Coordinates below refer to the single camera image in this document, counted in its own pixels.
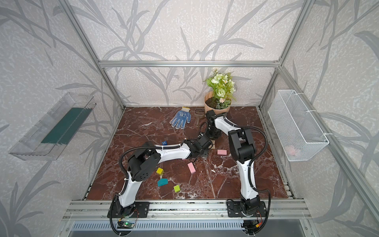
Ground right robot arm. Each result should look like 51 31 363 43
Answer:
205 110 270 217

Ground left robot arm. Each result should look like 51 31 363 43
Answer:
107 135 213 219

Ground pink long block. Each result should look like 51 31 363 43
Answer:
188 163 196 174

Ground yellow cube block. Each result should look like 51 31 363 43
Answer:
157 168 164 175

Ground green cube block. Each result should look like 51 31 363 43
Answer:
173 185 181 193

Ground teal block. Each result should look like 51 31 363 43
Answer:
157 178 168 187

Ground brown slotted plastic scoop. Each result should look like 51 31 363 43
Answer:
194 108 205 125

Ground flower pot with plant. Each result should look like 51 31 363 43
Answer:
204 69 236 115

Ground blue dotted work glove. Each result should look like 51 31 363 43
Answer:
169 107 191 129

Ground pink object in basket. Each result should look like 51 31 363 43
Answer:
285 145 300 157

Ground green circuit board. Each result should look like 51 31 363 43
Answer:
117 220 135 229

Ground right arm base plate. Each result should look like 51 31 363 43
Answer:
226 199 267 218

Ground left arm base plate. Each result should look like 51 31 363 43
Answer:
107 200 150 219

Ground white wire mesh basket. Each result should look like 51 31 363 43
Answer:
268 90 329 162

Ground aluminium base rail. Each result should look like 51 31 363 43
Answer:
62 199 311 221

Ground clear plastic wall shelf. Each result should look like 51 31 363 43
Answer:
9 92 96 161

